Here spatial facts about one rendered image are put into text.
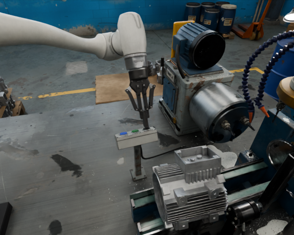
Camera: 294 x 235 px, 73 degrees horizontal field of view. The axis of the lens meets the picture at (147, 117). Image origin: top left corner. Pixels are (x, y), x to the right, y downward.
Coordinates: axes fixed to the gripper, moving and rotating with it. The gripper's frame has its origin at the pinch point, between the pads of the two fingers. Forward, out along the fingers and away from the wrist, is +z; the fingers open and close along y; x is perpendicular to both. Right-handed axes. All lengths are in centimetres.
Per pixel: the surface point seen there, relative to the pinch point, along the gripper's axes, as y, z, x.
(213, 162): 12.6, 12.1, -28.7
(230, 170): 31.5, 27.8, -11.1
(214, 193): 9.7, 19.9, -32.5
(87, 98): -28, -1, 232
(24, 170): -59, 20, 28
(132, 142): -7.5, 7.9, -3.5
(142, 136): -3.2, 6.5, -3.5
